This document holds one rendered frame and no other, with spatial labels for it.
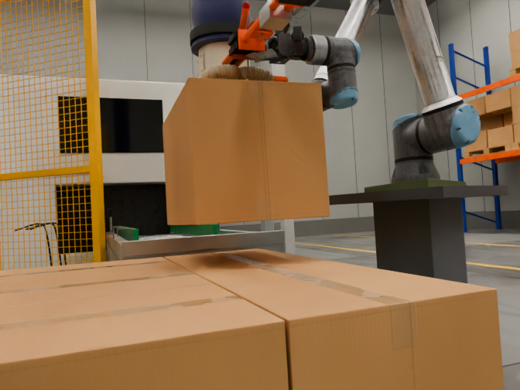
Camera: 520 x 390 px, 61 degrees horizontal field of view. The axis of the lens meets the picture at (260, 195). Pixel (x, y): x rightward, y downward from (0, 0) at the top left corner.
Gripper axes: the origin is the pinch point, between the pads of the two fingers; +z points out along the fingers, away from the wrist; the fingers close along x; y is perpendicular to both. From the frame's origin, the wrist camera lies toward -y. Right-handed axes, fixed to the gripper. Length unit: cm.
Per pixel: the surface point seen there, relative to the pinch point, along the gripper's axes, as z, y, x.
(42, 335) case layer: 52, -52, -65
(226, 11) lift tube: 1.4, 17.1, 16.7
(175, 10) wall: -160, 945, 451
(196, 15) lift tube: 9.9, 23.3, 17.3
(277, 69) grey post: -160, 345, 112
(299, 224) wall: -451, 925, -91
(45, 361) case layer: 51, -63, -66
